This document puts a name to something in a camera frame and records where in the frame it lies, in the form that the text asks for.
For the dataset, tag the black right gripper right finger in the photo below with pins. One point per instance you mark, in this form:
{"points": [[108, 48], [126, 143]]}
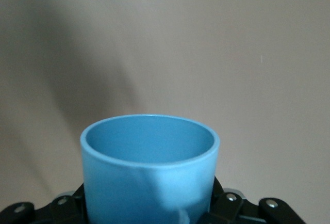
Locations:
{"points": [[247, 212]]}

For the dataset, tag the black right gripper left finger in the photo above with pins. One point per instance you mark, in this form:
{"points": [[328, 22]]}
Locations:
{"points": [[51, 212]]}

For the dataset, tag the blue plastic cup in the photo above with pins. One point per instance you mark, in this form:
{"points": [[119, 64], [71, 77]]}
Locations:
{"points": [[149, 182]]}

